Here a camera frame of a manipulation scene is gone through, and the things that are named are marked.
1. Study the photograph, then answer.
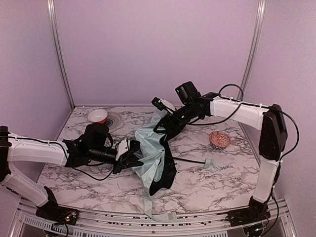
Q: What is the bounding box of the aluminium frame post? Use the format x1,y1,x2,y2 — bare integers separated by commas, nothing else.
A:
47,0,75,111
234,0,267,109

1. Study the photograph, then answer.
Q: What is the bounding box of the orange white bowl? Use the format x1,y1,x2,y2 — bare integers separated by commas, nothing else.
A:
88,109,108,124

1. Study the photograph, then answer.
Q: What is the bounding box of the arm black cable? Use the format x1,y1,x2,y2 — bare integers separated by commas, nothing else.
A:
187,83,300,163
7,135,119,182

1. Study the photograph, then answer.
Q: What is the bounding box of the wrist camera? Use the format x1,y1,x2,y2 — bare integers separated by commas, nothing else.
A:
116,139,135,161
151,97,177,114

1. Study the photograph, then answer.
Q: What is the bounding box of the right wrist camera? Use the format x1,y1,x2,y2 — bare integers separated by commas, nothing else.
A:
151,97,177,114

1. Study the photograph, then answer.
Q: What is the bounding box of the grey ringed plate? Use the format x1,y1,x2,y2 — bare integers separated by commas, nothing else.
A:
105,111,123,132

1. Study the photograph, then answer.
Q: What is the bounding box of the right aluminium frame post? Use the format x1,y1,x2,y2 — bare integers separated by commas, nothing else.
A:
234,0,267,109

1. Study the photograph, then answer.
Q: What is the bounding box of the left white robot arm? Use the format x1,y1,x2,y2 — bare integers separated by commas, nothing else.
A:
0,123,143,225

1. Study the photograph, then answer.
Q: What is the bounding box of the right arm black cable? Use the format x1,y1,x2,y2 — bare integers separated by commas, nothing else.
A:
187,83,300,163

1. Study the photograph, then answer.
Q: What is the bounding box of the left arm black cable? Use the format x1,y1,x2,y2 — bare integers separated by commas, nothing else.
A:
7,135,119,182

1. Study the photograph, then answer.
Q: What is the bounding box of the left aluminium frame post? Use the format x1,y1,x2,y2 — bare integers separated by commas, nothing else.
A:
47,0,75,111

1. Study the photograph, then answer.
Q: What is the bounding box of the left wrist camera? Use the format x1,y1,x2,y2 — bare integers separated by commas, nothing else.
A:
116,139,135,161

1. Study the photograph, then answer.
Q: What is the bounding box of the front aluminium rail base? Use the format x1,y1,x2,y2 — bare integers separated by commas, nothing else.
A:
8,198,298,237

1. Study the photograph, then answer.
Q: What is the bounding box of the mint green folding umbrella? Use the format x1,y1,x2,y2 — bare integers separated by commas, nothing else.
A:
133,110,177,222

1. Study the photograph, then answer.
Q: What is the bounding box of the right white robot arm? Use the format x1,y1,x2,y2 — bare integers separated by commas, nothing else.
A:
152,81,288,227

